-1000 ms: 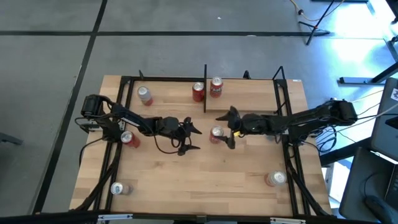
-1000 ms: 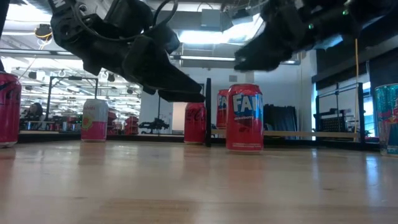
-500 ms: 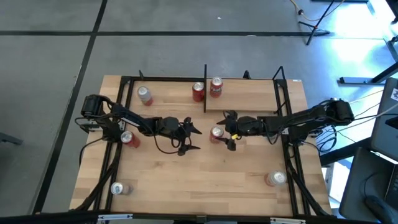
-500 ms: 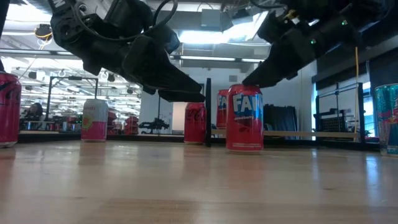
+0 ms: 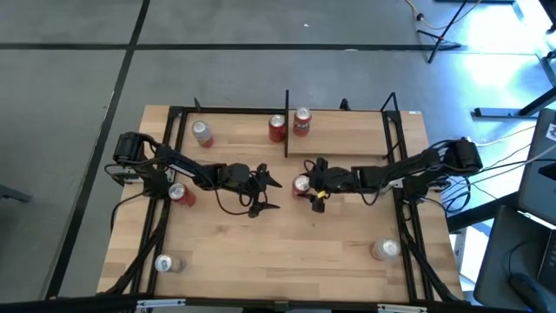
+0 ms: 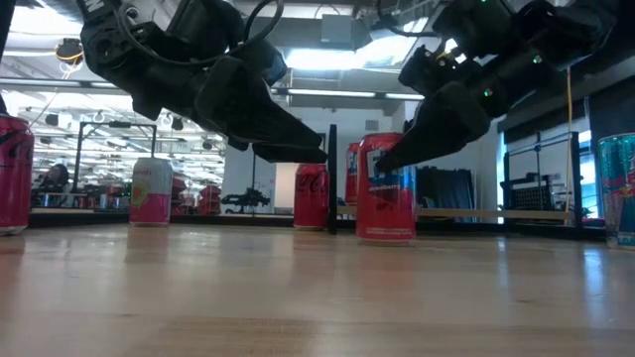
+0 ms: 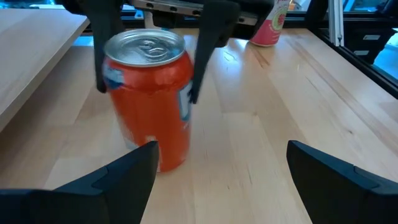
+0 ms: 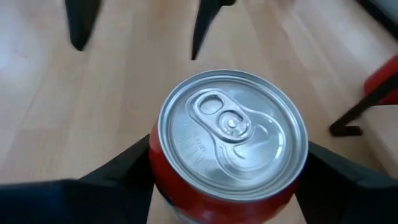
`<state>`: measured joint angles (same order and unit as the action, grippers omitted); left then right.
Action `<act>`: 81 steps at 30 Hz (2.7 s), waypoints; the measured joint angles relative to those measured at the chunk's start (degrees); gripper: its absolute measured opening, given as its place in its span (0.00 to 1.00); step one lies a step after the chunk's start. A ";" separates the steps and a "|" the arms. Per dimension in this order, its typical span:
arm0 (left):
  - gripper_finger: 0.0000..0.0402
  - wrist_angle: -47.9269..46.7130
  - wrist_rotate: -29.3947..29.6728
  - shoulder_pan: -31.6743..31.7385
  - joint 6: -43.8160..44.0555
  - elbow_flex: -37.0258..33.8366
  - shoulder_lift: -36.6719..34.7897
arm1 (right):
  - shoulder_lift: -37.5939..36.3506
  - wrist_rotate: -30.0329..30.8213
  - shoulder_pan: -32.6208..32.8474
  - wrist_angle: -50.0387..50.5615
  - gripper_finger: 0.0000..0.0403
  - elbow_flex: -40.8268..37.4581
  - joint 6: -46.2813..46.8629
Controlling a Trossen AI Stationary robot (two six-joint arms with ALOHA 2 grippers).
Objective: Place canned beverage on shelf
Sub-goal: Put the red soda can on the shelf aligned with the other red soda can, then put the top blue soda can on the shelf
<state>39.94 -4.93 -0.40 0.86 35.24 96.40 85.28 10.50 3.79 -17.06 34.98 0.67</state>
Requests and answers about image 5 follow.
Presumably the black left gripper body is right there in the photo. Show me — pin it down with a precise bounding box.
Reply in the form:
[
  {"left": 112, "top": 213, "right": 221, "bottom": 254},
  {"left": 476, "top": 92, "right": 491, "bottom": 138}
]
[{"left": 241, "top": 167, "right": 261, "bottom": 205}]

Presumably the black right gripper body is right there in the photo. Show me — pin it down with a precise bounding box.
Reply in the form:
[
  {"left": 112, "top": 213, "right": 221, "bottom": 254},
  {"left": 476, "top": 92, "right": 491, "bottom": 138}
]
[{"left": 313, "top": 158, "right": 360, "bottom": 213}]

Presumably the red Fanta strawberry can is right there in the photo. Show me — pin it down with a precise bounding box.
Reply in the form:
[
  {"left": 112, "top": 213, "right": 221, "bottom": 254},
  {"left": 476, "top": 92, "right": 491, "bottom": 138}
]
[
  {"left": 293, "top": 106, "right": 313, "bottom": 138},
  {"left": 291, "top": 174, "right": 312, "bottom": 200}
]

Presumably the red Coke Zero can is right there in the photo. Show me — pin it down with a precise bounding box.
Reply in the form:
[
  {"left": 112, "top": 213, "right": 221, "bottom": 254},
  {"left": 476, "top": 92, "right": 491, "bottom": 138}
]
[{"left": 268, "top": 114, "right": 287, "bottom": 143}]

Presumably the white and pink can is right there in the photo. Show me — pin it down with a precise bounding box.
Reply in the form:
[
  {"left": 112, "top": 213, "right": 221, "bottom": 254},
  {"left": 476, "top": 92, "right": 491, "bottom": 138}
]
[{"left": 191, "top": 120, "right": 215, "bottom": 150}]

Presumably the magenta red soda can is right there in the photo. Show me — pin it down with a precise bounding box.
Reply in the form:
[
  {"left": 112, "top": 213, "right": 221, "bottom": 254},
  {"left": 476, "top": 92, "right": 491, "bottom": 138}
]
[{"left": 168, "top": 183, "right": 197, "bottom": 208}]

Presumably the silver gray drink can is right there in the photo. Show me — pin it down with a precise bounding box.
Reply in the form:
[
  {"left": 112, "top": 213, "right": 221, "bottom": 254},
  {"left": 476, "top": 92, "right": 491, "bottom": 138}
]
[{"left": 154, "top": 254, "right": 188, "bottom": 274}]

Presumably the black desk leg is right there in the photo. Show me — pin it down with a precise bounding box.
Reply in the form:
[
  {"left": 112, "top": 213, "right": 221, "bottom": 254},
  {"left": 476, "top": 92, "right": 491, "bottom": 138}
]
[{"left": 447, "top": 190, "right": 522, "bottom": 234}]

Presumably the black floor stand base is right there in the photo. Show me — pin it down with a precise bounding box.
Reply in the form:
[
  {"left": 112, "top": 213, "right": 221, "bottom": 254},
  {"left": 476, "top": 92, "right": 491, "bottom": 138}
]
[{"left": 473, "top": 86, "right": 556, "bottom": 118}]

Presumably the black tripod stand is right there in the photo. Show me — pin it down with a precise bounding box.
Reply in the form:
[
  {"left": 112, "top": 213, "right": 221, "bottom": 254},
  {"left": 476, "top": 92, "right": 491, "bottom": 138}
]
[{"left": 415, "top": 0, "right": 470, "bottom": 64}]

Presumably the dark gray side desk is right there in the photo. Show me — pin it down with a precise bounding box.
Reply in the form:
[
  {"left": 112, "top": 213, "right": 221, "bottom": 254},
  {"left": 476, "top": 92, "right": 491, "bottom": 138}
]
[{"left": 473, "top": 206, "right": 556, "bottom": 313}]

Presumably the gray laptop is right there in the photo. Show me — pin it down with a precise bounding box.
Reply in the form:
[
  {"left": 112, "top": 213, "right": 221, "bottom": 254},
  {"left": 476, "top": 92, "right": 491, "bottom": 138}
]
[{"left": 519, "top": 108, "right": 556, "bottom": 227}]

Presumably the black computer mouse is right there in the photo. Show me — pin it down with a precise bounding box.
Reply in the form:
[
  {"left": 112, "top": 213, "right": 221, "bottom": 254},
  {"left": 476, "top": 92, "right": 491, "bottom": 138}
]
[{"left": 510, "top": 271, "right": 553, "bottom": 313}]

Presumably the gray furniture foot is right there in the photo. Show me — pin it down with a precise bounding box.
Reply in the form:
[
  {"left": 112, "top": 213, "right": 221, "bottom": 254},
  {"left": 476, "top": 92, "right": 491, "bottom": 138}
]
[{"left": 0, "top": 184, "right": 34, "bottom": 204}]

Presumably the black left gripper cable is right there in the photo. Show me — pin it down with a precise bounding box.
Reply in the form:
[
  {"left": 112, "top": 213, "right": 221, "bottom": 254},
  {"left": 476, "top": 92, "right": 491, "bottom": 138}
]
[{"left": 214, "top": 184, "right": 255, "bottom": 217}]

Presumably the black shelf divider post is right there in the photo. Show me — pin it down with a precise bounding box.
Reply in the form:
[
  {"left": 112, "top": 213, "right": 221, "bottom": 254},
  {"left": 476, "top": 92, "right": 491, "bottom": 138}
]
[{"left": 284, "top": 90, "right": 290, "bottom": 158}]

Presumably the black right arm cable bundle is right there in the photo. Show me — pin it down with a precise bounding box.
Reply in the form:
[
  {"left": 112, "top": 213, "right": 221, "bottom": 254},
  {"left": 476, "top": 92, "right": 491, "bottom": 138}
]
[{"left": 427, "top": 173, "right": 477, "bottom": 215}]

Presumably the silver metal bracket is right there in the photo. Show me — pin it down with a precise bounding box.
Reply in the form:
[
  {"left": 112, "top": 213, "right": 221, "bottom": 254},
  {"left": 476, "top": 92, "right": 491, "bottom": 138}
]
[
  {"left": 136, "top": 298, "right": 187, "bottom": 310},
  {"left": 376, "top": 303, "right": 429, "bottom": 313}
]

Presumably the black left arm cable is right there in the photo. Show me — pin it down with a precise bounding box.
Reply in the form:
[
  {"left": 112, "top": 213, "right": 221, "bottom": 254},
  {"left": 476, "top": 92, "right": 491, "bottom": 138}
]
[{"left": 109, "top": 190, "right": 147, "bottom": 232}]

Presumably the white floor cable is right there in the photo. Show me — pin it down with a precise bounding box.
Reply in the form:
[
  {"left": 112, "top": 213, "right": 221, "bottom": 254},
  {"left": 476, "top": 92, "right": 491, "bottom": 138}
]
[{"left": 471, "top": 124, "right": 539, "bottom": 147}]

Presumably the yellow floor cable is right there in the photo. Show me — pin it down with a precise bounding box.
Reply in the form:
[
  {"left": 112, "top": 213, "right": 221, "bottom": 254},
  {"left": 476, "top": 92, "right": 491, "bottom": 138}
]
[{"left": 404, "top": 0, "right": 483, "bottom": 31}]

